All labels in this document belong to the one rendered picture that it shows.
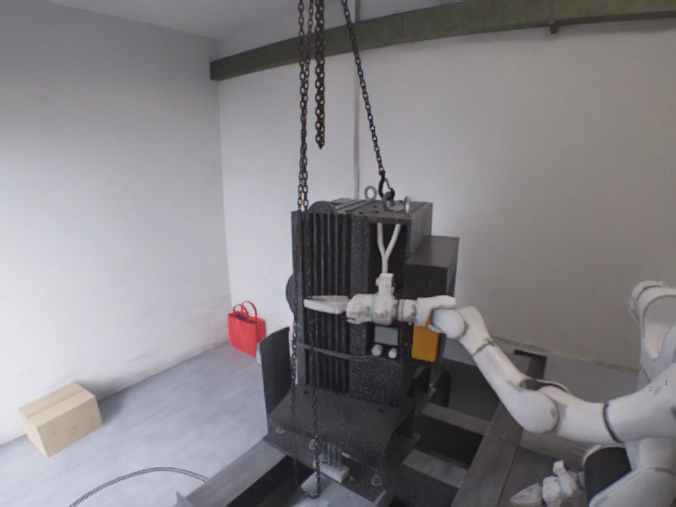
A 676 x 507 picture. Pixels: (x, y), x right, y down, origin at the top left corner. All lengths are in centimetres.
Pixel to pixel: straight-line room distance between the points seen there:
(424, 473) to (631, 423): 97
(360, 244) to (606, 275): 150
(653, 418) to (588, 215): 161
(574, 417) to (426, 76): 207
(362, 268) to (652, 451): 93
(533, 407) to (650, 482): 33
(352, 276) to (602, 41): 175
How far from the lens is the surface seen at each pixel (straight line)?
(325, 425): 138
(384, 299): 96
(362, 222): 122
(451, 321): 90
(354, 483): 150
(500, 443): 177
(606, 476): 111
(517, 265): 232
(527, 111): 226
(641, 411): 76
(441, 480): 156
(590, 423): 80
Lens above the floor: 180
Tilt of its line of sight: 15 degrees down
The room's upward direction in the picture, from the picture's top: straight up
